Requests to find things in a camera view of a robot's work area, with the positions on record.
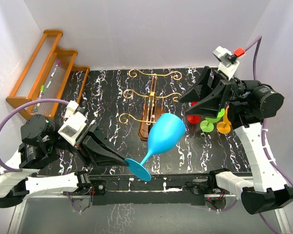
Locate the purple capped marker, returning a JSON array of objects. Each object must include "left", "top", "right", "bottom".
[{"left": 50, "top": 60, "right": 61, "bottom": 79}]

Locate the orange wine glass yellow base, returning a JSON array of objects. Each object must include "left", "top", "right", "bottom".
[{"left": 216, "top": 106, "right": 231, "bottom": 134}]

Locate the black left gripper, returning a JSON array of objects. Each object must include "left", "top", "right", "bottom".
[{"left": 51, "top": 118, "right": 132, "bottom": 168}]

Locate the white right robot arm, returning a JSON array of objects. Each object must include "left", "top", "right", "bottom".
[{"left": 178, "top": 66, "right": 293, "bottom": 215}]

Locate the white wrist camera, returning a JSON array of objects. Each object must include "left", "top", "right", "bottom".
[
  {"left": 58, "top": 100, "right": 87, "bottom": 146},
  {"left": 213, "top": 46, "right": 245, "bottom": 80}
]

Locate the blue wine glass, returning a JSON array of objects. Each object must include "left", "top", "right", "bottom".
[{"left": 125, "top": 113, "right": 186, "bottom": 181}]

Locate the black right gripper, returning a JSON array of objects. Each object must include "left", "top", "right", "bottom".
[{"left": 178, "top": 67, "right": 262, "bottom": 118}]

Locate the red wine glass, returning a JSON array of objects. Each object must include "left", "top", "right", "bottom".
[{"left": 187, "top": 115, "right": 201, "bottom": 124}]

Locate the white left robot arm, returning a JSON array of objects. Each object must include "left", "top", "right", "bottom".
[{"left": 0, "top": 113, "right": 128, "bottom": 208}]

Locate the green wine glass cream base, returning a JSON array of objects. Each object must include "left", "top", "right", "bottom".
[{"left": 200, "top": 108, "right": 225, "bottom": 133}]

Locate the green capped marker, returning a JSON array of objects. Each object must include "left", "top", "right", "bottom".
[{"left": 38, "top": 85, "right": 44, "bottom": 100}]

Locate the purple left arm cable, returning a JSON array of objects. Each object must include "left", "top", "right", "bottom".
[{"left": 0, "top": 98, "right": 91, "bottom": 213}]

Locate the wooden tiered shelf rack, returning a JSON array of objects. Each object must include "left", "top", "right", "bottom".
[{"left": 6, "top": 29, "right": 90, "bottom": 108}]

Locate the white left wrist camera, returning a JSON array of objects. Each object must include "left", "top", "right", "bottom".
[{"left": 58, "top": 100, "right": 87, "bottom": 146}]

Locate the gold wire wine glass rack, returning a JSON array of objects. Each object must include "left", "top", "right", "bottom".
[{"left": 119, "top": 69, "right": 182, "bottom": 141}]

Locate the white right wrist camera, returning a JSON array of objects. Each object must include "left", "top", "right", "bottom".
[{"left": 213, "top": 46, "right": 245, "bottom": 80}]

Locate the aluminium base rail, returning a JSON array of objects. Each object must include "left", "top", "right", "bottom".
[{"left": 9, "top": 175, "right": 292, "bottom": 234}]

